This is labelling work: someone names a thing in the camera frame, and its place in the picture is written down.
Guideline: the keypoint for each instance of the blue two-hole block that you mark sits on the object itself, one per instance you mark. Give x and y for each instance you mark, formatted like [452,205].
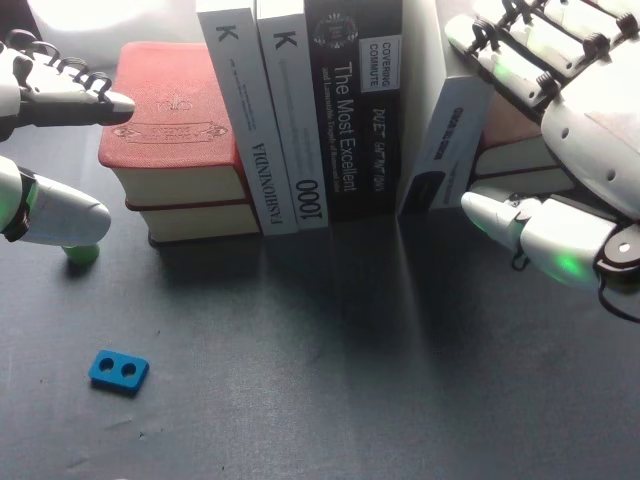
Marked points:
[119,371]

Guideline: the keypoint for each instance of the white book K 1000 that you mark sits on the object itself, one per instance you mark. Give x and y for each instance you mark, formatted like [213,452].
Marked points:
[295,125]

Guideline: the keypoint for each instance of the red clothbound book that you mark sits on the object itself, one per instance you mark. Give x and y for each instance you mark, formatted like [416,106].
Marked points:
[200,222]
[520,182]
[175,75]
[515,155]

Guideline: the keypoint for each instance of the green cylinder block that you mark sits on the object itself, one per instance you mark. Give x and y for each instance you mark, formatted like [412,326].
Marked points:
[81,255]

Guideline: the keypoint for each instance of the black book Covering Commute label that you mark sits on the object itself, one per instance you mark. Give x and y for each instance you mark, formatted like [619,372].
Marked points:
[385,150]

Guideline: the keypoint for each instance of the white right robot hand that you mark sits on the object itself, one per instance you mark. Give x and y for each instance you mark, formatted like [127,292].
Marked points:
[590,150]

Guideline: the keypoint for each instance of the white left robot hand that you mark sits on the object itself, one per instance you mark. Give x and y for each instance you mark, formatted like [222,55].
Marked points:
[55,210]

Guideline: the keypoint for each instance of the grey table cloth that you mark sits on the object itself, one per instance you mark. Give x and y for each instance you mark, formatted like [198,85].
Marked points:
[300,375]

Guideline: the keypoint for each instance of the black book The Most Excellent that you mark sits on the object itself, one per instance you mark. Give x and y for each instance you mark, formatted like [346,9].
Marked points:
[340,125]

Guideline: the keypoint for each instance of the large white book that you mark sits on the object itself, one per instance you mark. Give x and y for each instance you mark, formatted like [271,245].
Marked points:
[450,145]

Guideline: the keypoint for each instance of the white book K Fashionindia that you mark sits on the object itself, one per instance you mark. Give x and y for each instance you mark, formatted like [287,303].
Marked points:
[240,100]

